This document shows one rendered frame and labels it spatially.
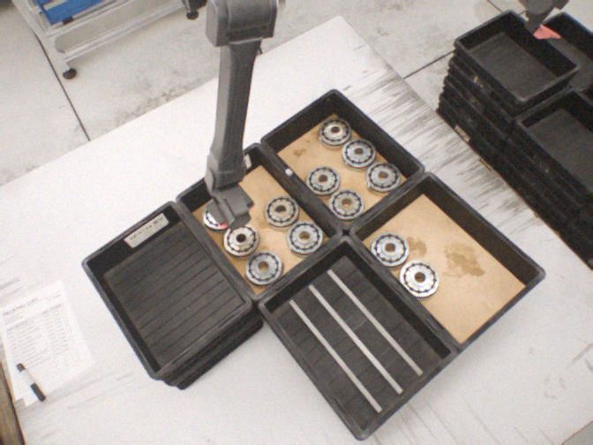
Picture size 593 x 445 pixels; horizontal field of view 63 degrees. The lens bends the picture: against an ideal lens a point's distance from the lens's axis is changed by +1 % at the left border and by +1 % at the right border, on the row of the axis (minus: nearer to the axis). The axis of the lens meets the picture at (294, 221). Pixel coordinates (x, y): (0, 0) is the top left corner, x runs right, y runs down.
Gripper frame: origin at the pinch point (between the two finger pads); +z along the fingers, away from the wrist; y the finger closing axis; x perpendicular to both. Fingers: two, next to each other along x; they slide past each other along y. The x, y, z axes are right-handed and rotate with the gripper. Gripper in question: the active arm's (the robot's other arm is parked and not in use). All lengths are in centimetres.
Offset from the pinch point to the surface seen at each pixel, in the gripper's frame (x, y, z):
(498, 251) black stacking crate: -50, 48, 7
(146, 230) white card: 15.6, -21.9, 5.7
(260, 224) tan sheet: -1.2, 4.9, 12.3
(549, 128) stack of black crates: -24, 128, 63
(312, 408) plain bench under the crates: -49, -15, 21
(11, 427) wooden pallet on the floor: 19, -114, 76
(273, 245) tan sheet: -9.2, 3.9, 11.7
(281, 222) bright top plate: -5.7, 9.8, 9.4
